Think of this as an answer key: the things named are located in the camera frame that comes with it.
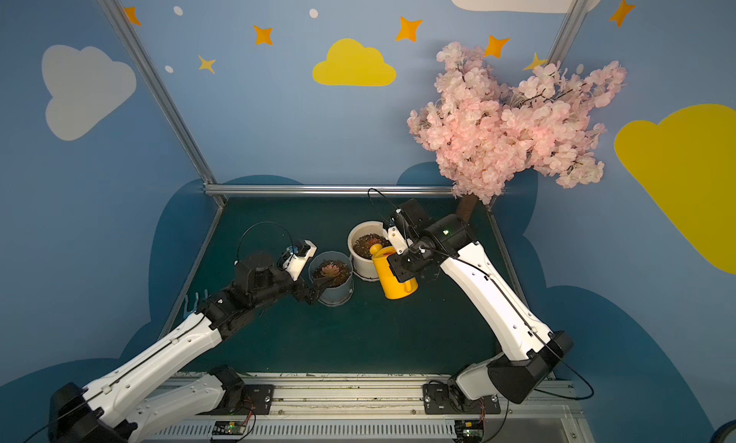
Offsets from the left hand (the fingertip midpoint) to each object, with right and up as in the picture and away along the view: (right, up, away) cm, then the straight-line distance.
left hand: (321, 262), depth 74 cm
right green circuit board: (+39, -43, -2) cm, 58 cm away
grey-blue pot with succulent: (+2, -3, +17) cm, 18 cm away
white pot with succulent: (+10, +5, +24) cm, 27 cm away
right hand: (+22, -1, -3) cm, 22 cm away
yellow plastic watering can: (+19, -6, -1) cm, 20 cm away
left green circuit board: (-23, -42, -2) cm, 48 cm away
